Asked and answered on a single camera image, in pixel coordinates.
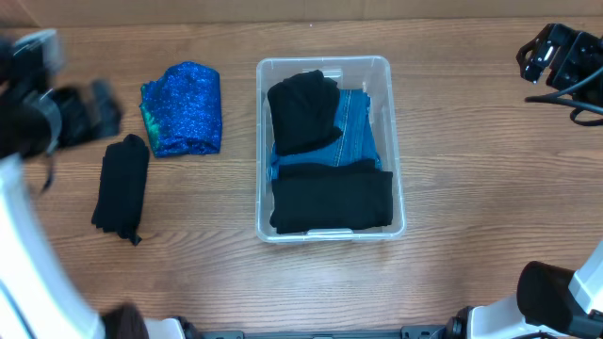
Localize blue sparkly fabric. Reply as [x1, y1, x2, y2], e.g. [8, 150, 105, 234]
[139, 61, 222, 158]

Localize narrow black garment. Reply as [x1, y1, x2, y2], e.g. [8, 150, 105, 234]
[91, 134, 150, 246]

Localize blue denim jeans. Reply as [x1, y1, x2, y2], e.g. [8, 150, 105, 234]
[267, 89, 382, 180]

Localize wide black garment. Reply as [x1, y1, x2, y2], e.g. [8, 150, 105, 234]
[269, 159, 393, 234]

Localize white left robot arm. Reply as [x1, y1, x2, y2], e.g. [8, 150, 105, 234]
[1, 29, 186, 338]

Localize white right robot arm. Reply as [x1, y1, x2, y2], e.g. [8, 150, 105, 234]
[433, 24, 602, 339]

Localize clear plastic storage bin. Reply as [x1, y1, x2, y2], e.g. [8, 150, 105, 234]
[255, 56, 406, 244]

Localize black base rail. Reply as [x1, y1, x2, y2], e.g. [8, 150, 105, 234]
[185, 325, 447, 339]

